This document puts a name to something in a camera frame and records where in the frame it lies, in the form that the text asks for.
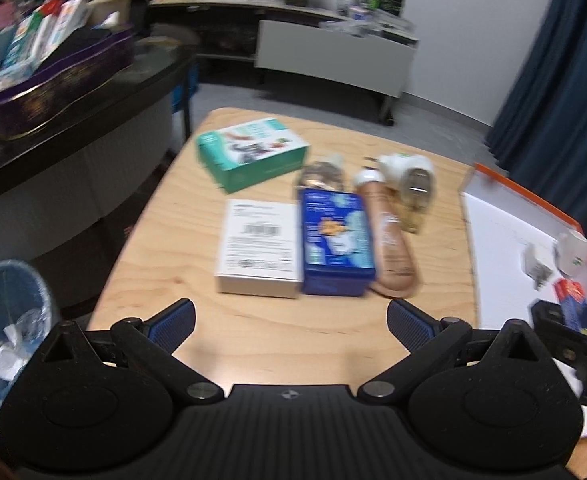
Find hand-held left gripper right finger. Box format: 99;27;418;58
357;297;549;403

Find orange cardboard box white inside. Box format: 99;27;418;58
459;162;587;436

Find blue trash bin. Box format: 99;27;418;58
0;259;56;411

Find black counter with white base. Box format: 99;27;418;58
0;35;196;311

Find blue curtain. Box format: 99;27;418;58
486;0;587;241

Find red white medicine box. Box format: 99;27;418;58
28;0;66;61

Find purple patterned tin box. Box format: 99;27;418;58
0;25;136;141

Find clear plastic boxes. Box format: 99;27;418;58
346;2;417;36

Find rose gold bottle white cap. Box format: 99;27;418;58
353;167;421;297

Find teal green cardboard box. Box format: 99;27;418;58
196;117;310;195

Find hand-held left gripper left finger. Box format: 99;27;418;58
36;299;224;404

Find blue white medicine box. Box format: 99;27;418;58
48;0;89;56

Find white cup with green logo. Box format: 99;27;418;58
553;230;587;279

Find white plug-in liquid vaporizer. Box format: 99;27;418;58
363;152;437;235

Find green white medicine box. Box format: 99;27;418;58
0;12;44;73

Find white tv cabinet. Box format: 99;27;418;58
148;0;419;126

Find clear plastic bag of parts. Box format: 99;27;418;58
318;15;374;38

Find red blue playing card box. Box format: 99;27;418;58
553;279;587;333

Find white charger plug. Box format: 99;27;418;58
521;242;557;291

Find blue carton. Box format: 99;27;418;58
298;187;377;297

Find white box with barcode label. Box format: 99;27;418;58
214;198;305;299

